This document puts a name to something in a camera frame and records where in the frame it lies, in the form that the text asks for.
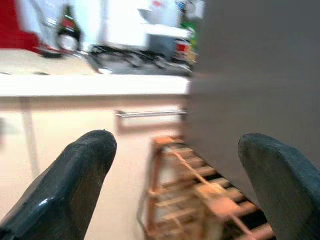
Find black gas stove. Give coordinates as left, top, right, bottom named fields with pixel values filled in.
left=86, top=44, right=195, bottom=76

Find silver cabinet bar handle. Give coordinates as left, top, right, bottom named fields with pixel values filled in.
left=115, top=109, right=189, bottom=127

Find grey fridge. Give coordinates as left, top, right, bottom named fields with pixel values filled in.
left=183, top=0, right=320, bottom=210

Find green food packages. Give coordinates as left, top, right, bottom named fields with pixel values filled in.
left=178, top=18, right=201, bottom=65

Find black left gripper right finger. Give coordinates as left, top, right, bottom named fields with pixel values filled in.
left=237, top=133, right=320, bottom=240

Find red kitchen appliance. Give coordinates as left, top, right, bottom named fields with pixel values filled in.
left=0, top=0, right=63, bottom=58

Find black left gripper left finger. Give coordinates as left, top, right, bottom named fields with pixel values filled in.
left=0, top=129, right=118, bottom=240

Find dark glass bottle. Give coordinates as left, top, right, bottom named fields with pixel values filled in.
left=56, top=4, right=84, bottom=52

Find wooden slatted pallet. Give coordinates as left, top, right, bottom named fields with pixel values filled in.
left=136, top=135, right=277, bottom=240

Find cream kitchen cabinet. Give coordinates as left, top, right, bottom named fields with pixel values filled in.
left=0, top=73, right=192, bottom=240

